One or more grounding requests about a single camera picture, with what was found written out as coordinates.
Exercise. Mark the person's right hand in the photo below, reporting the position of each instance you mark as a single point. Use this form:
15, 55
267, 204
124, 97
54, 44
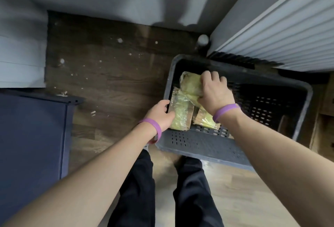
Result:
216, 93

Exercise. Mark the person's left hand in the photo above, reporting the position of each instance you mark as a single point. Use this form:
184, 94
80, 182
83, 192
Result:
160, 117

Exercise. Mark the pile of cardboard boxes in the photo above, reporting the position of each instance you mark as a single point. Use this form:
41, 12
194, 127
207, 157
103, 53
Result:
326, 130

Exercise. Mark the grey metal shelving unit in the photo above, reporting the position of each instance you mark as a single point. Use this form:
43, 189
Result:
31, 143

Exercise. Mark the person's right forearm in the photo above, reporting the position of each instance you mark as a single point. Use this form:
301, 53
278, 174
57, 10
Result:
274, 161

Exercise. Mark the person's left forearm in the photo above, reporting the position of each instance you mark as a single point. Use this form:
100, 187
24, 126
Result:
91, 177

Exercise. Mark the purple wristband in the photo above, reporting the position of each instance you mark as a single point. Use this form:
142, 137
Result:
155, 126
224, 110

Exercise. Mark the black plastic crate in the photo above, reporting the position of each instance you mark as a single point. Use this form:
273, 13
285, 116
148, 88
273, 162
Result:
198, 143

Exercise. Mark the grey radiator valve cap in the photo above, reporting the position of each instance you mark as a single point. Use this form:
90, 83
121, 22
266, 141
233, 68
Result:
203, 40

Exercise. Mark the black trousers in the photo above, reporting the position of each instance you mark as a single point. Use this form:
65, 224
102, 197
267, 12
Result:
193, 195

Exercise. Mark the white radiator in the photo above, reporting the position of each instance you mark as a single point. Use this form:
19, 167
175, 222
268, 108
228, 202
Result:
287, 26

